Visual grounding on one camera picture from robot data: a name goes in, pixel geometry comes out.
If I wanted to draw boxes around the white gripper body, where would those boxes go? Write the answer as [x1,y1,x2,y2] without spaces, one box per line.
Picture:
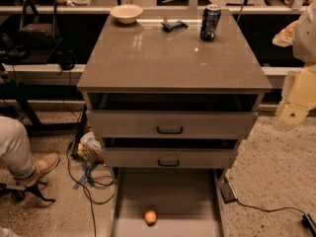
[292,1,316,63]

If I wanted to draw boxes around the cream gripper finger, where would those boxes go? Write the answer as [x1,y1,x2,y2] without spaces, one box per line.
[274,65,316,131]
[273,21,297,47]

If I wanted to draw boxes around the orange fruit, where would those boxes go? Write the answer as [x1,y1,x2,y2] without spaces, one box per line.
[144,210,157,225]

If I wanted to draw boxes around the grey drawer cabinet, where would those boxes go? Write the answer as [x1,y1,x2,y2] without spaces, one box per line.
[76,7,274,237]

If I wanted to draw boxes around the bottom open grey drawer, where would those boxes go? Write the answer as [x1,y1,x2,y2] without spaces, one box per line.
[109,168,228,237]

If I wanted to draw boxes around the middle grey drawer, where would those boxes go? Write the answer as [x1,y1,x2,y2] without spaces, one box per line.
[102,148,238,169]

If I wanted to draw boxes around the top grey drawer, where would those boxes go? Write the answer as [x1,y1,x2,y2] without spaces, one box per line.
[86,110,258,139]

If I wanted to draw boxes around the dark blue soda can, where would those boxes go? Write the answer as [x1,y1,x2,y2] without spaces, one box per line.
[200,4,221,41]

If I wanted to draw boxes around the dark blue snack bar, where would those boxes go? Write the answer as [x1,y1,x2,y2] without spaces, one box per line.
[162,20,188,33]

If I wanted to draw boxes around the black power brick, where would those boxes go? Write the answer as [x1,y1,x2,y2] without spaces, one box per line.
[220,183,237,203]

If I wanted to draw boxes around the white ceramic bowl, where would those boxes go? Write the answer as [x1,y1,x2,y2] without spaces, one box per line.
[110,4,143,24]

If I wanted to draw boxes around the snack bag on floor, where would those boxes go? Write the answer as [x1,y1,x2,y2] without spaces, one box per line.
[77,131,103,163]

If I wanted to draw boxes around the black office chair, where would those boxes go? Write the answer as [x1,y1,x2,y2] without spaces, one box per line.
[0,0,76,71]

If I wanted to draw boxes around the tan shoe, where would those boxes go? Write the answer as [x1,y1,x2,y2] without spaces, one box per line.
[15,153,59,187]

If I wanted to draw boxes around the person leg beige trousers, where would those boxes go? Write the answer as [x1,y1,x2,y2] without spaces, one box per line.
[0,117,36,180]

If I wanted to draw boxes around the black chair base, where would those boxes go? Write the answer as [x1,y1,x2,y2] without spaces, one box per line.
[0,181,55,202]

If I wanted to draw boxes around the black floor cable right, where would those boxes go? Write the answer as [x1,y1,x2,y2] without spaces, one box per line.
[235,199,316,237]

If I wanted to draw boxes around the black cable on floor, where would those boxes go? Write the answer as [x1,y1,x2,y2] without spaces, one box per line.
[65,106,116,237]

